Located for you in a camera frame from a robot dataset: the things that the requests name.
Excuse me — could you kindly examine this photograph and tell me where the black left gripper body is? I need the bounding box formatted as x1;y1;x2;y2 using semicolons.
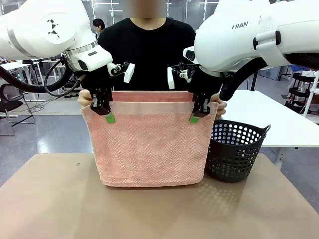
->
81;65;125;97

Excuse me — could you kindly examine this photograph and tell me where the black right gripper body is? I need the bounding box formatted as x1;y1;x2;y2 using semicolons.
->
190;66;223;98

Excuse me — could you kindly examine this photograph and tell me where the black perforated plastic basket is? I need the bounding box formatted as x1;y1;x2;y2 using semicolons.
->
204;119;272;183

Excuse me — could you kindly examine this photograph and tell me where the pink towel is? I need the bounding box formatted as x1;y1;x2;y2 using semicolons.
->
80;91;219;188

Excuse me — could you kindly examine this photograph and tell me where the person's left hand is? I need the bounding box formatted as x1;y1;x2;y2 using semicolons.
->
211;92;227;120

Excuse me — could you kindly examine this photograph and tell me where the person's right hand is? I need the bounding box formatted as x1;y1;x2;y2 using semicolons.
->
77;89;95;110

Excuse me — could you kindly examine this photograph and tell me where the seated person with headphones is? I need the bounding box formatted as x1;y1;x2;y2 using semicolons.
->
93;18;106;39

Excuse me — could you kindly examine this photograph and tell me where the person in black t-shirt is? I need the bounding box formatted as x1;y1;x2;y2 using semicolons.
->
97;0;197;92

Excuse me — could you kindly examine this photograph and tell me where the white desk with clutter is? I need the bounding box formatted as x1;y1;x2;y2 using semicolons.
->
0;59;46;103

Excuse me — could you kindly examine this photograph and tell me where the large white table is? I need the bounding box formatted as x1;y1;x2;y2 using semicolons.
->
214;89;319;172

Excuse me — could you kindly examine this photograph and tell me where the black office chair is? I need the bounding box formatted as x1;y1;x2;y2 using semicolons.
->
0;83;36;136

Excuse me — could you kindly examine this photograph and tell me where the black utility cart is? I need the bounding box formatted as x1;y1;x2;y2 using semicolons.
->
285;71;319;120

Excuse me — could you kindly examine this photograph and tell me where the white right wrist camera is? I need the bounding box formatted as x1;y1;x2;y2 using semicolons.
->
167;63;197;91

